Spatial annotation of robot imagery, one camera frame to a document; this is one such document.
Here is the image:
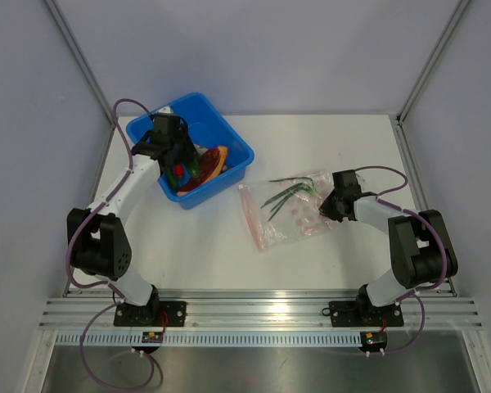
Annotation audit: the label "red toy chili pepper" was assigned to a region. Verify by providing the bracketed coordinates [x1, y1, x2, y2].
[175, 165, 184, 178]

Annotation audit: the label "orange toy food piece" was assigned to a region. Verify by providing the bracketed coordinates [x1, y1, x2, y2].
[176, 145, 230, 197]

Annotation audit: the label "clear zip top bag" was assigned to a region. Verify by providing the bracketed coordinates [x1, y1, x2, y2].
[238, 169, 334, 251]

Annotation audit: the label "grey toy fish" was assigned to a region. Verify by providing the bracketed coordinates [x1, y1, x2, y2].
[195, 144, 231, 173]

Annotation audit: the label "green toy leaf vegetable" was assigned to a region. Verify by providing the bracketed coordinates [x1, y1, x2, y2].
[185, 157, 200, 178]

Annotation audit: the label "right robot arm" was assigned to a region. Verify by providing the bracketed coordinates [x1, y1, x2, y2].
[319, 169, 458, 328]

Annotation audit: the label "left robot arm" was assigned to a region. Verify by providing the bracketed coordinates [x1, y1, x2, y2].
[65, 113, 197, 327]

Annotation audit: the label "blue plastic bin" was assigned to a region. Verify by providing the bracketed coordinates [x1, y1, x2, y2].
[126, 93, 255, 209]

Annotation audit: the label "green toy scallion strands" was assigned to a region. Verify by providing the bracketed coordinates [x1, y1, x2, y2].
[261, 176, 319, 222]

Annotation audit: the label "right small circuit board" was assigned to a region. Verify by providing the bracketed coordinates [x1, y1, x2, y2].
[364, 332, 387, 346]

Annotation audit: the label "small circuit board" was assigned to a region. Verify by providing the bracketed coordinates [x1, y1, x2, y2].
[142, 332, 164, 344]
[364, 332, 387, 346]

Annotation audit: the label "left small circuit board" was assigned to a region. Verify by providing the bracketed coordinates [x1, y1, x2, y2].
[142, 332, 164, 344]

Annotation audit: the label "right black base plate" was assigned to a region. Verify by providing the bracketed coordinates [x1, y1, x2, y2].
[321, 300, 404, 328]

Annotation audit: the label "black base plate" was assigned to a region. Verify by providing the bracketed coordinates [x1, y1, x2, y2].
[113, 301, 187, 328]
[321, 300, 404, 328]

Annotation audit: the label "left aluminium frame post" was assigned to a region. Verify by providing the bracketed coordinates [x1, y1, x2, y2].
[43, 0, 118, 124]

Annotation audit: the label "aluminium frame post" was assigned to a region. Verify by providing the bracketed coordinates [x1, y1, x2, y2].
[43, 0, 118, 124]
[396, 0, 473, 125]

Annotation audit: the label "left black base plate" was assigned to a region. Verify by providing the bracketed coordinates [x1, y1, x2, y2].
[113, 301, 187, 328]

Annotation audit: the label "aluminium mounting rail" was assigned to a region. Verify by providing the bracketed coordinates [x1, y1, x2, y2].
[38, 285, 483, 331]

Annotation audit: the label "white slotted cable duct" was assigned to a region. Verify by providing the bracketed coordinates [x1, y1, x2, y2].
[56, 330, 362, 348]

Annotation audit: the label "right aluminium frame post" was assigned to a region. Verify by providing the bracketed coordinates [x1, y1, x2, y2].
[396, 0, 473, 125]

